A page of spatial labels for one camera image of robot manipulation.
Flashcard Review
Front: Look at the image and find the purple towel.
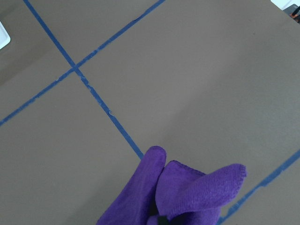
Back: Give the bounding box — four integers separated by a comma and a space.
97, 146, 247, 225

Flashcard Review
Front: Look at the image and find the wooden towel rack white base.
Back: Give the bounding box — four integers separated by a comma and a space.
0, 22, 11, 49

